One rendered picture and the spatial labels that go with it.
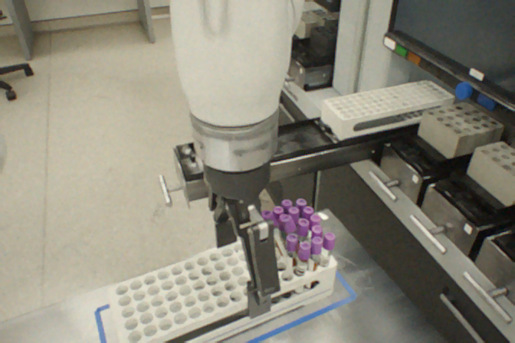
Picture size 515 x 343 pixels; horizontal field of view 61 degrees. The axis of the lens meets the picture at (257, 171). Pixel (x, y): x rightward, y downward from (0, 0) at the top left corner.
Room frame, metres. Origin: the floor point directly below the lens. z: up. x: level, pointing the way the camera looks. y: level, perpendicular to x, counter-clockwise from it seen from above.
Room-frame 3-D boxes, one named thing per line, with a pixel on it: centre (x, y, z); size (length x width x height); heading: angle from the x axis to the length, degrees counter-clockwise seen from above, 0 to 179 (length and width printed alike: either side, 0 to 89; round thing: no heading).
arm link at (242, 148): (0.39, 0.02, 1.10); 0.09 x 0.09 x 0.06
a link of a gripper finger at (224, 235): (0.44, 0.04, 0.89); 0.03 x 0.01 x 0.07; 115
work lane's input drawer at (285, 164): (0.84, -0.14, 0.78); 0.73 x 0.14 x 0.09; 110
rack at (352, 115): (0.91, -0.31, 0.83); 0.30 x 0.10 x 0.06; 110
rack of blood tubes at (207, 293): (0.38, 0.04, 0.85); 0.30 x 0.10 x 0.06; 115
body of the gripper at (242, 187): (0.39, 0.02, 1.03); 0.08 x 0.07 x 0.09; 25
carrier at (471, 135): (0.78, -0.41, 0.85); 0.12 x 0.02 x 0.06; 20
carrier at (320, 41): (1.29, -0.20, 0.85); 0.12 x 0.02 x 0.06; 20
